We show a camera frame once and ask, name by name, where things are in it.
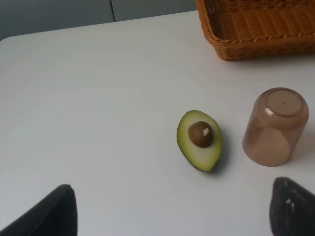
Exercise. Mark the brown wicker basket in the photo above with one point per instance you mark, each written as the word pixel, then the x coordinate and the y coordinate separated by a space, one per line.
pixel 249 29

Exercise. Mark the halved avocado with pit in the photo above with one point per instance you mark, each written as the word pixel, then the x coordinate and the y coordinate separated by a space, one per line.
pixel 200 140

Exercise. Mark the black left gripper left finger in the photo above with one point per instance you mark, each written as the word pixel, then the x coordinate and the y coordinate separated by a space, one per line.
pixel 54 215

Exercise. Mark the brown translucent plastic cup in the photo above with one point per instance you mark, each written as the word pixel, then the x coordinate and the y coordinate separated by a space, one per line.
pixel 278 118

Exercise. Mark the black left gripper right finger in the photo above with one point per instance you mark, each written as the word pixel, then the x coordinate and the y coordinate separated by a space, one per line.
pixel 292 209

